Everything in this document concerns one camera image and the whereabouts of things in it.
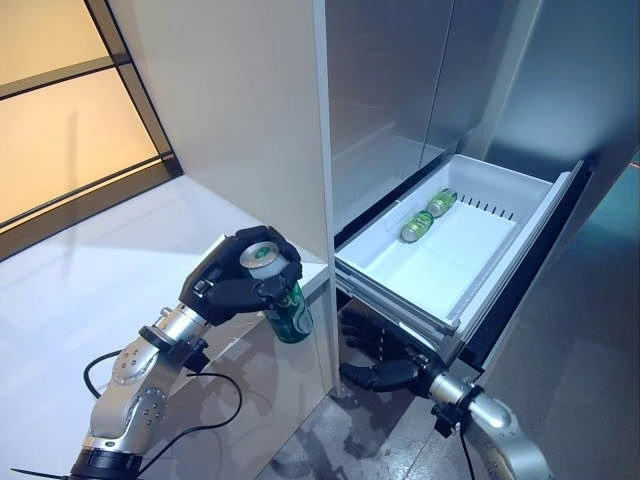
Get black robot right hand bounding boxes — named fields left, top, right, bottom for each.
left=339, top=307, right=435, bottom=394

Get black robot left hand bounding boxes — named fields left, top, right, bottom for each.
left=179, top=224, right=304, bottom=330

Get green drink can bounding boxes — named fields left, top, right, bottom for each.
left=425, top=187, right=458, bottom=219
left=239, top=240, right=314, bottom=345
left=400, top=210, right=436, bottom=244

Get fridge drawer with white bin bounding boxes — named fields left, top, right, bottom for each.
left=333, top=153, right=597, bottom=372

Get stainless steel fridge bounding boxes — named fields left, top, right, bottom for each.
left=323, top=0, right=599, bottom=374

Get steel fridge door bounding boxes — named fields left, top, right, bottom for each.
left=421, top=0, right=545, bottom=162
left=324, top=0, right=455, bottom=237

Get white counter cabinet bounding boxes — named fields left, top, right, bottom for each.
left=0, top=172, right=332, bottom=480

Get tall white cabinet panel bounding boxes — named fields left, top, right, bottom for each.
left=107, top=0, right=342, bottom=397

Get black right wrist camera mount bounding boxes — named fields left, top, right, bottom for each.
left=430, top=386, right=484, bottom=437

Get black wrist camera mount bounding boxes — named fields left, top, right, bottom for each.
left=138, top=323, right=210, bottom=374
left=430, top=386, right=484, bottom=437

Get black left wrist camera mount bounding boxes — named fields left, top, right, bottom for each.
left=138, top=323, right=210, bottom=374

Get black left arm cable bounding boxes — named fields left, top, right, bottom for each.
left=83, top=349, right=244, bottom=467

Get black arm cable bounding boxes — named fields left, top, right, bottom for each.
left=83, top=349, right=244, bottom=467
left=458, top=428, right=477, bottom=480

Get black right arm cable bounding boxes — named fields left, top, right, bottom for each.
left=458, top=428, right=477, bottom=480

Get amber glass window wall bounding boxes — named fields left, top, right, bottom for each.
left=0, top=0, right=184, bottom=262

